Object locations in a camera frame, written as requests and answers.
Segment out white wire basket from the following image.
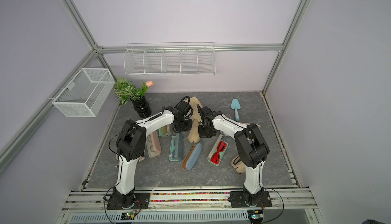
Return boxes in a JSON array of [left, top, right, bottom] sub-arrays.
[[52, 68, 115, 118]]

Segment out aluminium mounting rail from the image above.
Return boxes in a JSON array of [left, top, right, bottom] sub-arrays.
[[63, 188, 318, 211]]

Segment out green artificial plant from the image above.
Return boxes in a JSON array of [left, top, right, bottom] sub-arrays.
[[114, 77, 149, 106]]

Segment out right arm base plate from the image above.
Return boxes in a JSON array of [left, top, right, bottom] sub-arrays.
[[228, 190, 272, 208]]

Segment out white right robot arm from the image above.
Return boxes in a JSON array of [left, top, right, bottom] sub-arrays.
[[197, 106, 271, 208]]

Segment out pink open glasses case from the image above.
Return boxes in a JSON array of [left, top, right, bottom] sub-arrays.
[[146, 131, 162, 158]]

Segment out aluminium frame post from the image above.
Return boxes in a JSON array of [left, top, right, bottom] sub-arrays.
[[60, 0, 117, 81]]

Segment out grey case red glasses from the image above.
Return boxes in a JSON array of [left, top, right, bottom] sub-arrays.
[[207, 134, 229, 167]]

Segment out long white wire shelf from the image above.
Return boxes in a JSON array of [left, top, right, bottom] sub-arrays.
[[124, 42, 216, 76]]

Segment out green glasses case open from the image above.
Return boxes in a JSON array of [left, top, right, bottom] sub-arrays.
[[158, 125, 173, 137]]

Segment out pink tulip flower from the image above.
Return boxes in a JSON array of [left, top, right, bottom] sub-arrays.
[[145, 81, 154, 87]]

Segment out teal small trowel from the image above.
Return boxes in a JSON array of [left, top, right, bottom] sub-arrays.
[[231, 99, 241, 122]]

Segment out blue brown glasses case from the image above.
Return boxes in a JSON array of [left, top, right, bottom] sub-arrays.
[[182, 142, 203, 171]]

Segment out beige fabric glove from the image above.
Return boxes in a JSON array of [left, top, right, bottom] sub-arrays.
[[187, 97, 203, 124]]

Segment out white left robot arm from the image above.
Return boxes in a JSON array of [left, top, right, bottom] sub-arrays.
[[104, 96, 193, 210]]

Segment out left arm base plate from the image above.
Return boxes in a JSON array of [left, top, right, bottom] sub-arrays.
[[104, 192, 150, 210]]

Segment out beige case black glasses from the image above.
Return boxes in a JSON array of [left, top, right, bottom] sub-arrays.
[[231, 155, 245, 174]]

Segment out black glossy vase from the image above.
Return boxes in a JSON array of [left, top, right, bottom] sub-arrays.
[[131, 96, 152, 119]]

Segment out teal grey open case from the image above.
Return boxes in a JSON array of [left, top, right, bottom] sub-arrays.
[[169, 133, 184, 162]]

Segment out white vented cable duct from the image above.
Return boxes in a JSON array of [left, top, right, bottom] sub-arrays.
[[68, 210, 249, 224]]

